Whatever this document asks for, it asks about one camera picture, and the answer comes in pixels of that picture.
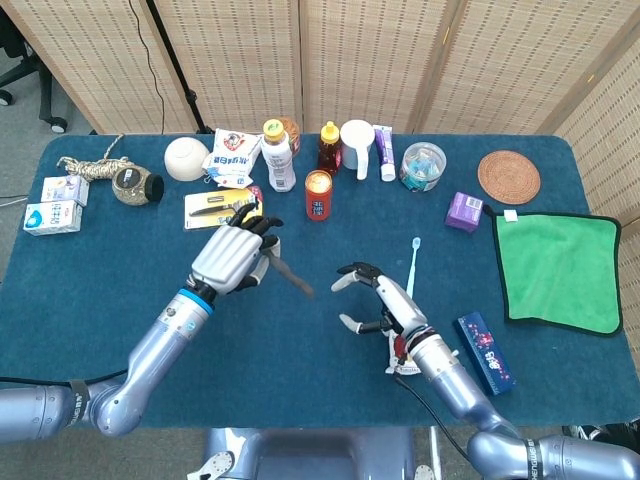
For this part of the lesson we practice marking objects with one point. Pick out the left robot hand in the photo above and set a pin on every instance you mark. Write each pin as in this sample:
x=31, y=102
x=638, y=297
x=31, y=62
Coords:
x=227, y=257

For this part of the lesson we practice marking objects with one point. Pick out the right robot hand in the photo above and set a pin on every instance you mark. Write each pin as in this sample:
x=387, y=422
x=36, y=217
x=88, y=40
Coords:
x=400, y=305

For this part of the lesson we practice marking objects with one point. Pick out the blurred grey stick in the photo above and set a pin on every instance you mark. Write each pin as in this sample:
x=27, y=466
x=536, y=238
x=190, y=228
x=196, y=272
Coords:
x=292, y=277

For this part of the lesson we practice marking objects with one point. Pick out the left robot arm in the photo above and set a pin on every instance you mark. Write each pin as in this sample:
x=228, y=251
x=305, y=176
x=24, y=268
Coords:
x=160, y=340

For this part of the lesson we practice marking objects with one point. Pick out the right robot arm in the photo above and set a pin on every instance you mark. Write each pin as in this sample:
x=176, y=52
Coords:
x=450, y=375

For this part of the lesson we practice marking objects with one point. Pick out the light blue toothbrush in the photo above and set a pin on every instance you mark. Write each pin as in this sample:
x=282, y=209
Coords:
x=415, y=255

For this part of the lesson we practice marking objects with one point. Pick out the razor in yellow blister pack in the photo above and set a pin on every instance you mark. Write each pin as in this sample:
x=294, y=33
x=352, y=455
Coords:
x=205, y=210

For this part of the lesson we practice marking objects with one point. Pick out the white snack packet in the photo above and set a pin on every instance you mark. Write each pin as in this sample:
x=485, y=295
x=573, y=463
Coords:
x=400, y=370

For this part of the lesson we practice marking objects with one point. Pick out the long dark blue box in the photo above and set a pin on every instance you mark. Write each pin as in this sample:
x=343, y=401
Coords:
x=484, y=354

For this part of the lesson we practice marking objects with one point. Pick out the white food bag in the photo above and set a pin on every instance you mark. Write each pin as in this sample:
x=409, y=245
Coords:
x=231, y=157

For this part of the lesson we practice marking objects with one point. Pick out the white drink bottle yellow cap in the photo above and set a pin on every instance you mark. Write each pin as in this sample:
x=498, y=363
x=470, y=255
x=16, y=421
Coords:
x=278, y=165

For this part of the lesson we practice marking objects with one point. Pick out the white bowl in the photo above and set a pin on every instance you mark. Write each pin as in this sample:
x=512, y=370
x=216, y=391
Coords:
x=186, y=159

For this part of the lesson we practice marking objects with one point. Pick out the red soda can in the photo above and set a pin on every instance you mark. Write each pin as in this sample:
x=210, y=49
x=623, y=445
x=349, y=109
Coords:
x=318, y=197

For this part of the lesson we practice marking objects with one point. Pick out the blue felt table cover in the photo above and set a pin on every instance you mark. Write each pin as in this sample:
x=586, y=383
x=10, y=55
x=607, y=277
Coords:
x=300, y=350

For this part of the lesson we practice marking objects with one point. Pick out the small purple box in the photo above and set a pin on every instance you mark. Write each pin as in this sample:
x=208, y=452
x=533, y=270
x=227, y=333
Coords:
x=464, y=212

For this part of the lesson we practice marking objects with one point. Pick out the glass jar black lid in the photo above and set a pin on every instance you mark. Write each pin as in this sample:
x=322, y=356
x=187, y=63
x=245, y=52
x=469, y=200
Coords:
x=132, y=186

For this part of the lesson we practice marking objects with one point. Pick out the clear plastic jar of clips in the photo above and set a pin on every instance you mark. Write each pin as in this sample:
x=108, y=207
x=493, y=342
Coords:
x=422, y=167

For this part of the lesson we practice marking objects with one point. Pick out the small brown jar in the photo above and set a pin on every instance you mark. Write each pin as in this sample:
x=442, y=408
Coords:
x=293, y=134

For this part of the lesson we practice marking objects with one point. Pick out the honey bottle yellow cap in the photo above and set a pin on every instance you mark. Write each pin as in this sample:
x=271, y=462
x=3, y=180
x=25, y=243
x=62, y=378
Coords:
x=329, y=152

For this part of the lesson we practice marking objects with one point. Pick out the purple toothpaste tube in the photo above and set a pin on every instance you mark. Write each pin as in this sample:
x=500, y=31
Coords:
x=384, y=150

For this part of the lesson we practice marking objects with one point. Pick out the green microfibre cloth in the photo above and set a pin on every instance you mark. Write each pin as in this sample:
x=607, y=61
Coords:
x=557, y=265

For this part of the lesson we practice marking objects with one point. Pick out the white mug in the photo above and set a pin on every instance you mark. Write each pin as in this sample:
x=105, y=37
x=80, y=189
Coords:
x=356, y=145

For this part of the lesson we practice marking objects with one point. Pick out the round rattan coaster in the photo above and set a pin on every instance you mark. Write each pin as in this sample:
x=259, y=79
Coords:
x=509, y=177

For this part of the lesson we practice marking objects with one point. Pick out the blue-grey robot torso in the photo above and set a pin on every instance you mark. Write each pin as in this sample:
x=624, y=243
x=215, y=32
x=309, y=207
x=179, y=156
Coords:
x=310, y=455

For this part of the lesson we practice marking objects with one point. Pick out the white box purple print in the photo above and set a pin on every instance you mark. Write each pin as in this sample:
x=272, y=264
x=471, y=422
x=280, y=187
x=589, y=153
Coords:
x=65, y=190

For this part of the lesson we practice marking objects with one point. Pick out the white carton blue print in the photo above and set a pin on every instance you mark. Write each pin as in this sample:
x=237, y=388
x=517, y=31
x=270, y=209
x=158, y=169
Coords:
x=52, y=218

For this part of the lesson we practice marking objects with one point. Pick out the black tripod stand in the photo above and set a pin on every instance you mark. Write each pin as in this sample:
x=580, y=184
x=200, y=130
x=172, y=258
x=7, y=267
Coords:
x=170, y=47

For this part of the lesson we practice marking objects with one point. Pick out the black office chair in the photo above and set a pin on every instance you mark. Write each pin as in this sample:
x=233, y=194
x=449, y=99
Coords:
x=45, y=95

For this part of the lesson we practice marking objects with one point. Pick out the bamboo folding screen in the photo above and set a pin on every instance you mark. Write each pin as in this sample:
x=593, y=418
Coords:
x=375, y=60

